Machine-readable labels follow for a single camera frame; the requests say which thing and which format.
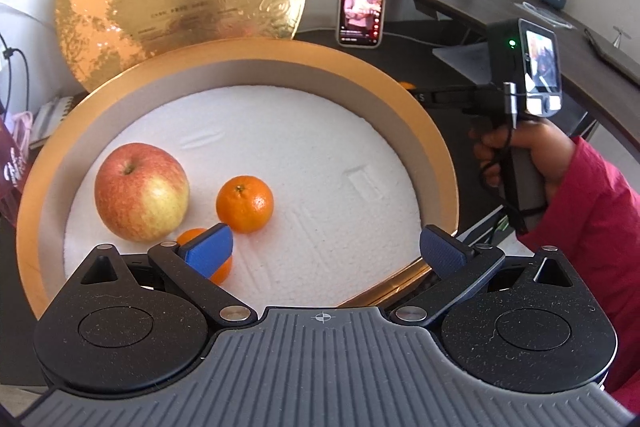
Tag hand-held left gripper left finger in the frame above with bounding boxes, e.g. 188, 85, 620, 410
75, 223, 258, 328

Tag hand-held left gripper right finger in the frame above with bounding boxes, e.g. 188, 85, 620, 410
392, 224, 581, 328

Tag orange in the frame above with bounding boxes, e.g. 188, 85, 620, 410
176, 228, 234, 285
216, 175, 275, 234

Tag red apple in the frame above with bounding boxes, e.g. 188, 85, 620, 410
94, 143, 191, 243

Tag gold gift box base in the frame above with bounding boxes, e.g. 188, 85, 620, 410
16, 38, 460, 320

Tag person's right forearm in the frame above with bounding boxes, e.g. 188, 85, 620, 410
515, 137, 640, 408

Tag person's right hand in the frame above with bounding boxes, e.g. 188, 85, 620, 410
470, 119, 576, 208

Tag white paper sheet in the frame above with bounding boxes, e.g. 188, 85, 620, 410
432, 42, 506, 88

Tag dark raised desk shelf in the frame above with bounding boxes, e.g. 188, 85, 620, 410
387, 0, 640, 142

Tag brown flat case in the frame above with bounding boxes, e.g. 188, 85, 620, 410
582, 27, 640, 72

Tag white foam insert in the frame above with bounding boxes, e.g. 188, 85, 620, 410
62, 86, 436, 295

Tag smartphone with lit screen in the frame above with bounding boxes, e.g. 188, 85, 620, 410
335, 0, 389, 50

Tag spiral notebook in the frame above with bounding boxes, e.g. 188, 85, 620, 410
30, 94, 76, 148

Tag pink water bottle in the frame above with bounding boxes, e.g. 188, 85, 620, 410
0, 117, 26, 218

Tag white cable coil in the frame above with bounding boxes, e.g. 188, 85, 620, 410
521, 1, 575, 28

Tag black charger cable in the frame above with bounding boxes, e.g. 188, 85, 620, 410
0, 34, 30, 118

